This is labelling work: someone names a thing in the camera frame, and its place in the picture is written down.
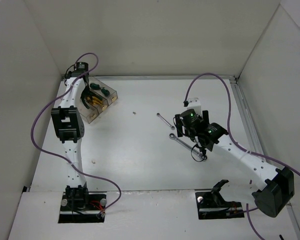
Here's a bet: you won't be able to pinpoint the yellow black cutting pliers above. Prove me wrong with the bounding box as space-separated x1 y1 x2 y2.
91 99 103 106

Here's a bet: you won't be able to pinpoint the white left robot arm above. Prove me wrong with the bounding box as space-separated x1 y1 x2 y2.
51 61 90 210

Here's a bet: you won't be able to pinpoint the green stubby Phillips screwdriver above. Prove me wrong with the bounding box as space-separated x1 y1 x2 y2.
100 87 110 97

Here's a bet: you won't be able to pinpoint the large silver ratchet wrench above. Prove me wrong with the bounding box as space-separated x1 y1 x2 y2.
169 133 207 163

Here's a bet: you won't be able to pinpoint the yellow needle-nose pliers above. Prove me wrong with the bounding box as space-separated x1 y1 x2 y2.
88 96 102 102

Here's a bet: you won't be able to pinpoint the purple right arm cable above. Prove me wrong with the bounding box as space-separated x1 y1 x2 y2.
182 72 300 240

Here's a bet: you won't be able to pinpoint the aluminium rail right edge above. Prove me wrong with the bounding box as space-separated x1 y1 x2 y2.
229 76 300 240

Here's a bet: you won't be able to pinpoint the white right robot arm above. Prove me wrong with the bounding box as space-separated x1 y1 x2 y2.
175 97 295 218

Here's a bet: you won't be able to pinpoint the green handled pliers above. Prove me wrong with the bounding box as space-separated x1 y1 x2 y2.
80 86 93 109

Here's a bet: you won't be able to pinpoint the green stubby flathead screwdriver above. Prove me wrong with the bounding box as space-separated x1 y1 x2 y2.
89 83 100 90

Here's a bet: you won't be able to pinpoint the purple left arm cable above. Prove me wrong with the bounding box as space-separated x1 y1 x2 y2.
30 52 122 216

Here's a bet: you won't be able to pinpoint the clear three-compartment container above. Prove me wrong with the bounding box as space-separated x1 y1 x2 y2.
78 77 118 124

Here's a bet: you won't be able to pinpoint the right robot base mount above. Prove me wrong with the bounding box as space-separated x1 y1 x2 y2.
195 179 245 220

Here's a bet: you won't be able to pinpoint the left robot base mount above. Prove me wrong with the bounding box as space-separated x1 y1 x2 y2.
58 185 107 224

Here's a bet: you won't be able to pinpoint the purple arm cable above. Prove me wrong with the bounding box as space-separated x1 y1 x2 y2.
30 52 122 216
182 72 300 240

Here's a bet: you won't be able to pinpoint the small silver ratchet wrench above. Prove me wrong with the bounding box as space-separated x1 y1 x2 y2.
156 112 175 130

